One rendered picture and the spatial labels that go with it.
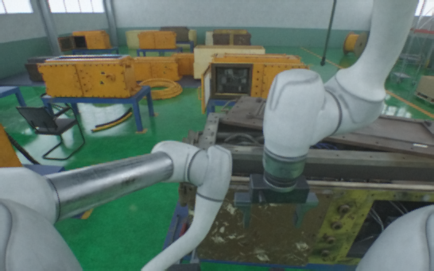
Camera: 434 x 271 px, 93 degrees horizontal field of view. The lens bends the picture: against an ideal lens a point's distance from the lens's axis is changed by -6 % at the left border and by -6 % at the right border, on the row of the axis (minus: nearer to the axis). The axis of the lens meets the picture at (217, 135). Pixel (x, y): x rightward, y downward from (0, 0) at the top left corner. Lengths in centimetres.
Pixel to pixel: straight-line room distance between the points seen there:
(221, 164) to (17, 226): 59
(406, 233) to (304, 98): 23
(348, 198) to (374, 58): 80
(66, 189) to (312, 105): 49
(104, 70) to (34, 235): 382
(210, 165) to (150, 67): 654
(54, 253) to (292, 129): 37
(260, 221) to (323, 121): 79
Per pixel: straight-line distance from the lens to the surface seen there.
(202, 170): 76
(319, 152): 110
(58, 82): 459
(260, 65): 356
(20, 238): 28
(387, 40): 44
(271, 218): 114
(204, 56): 679
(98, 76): 414
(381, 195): 122
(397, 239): 29
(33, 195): 48
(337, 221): 127
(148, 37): 996
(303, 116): 40
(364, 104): 49
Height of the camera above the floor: 189
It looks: 29 degrees down
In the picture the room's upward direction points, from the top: straight up
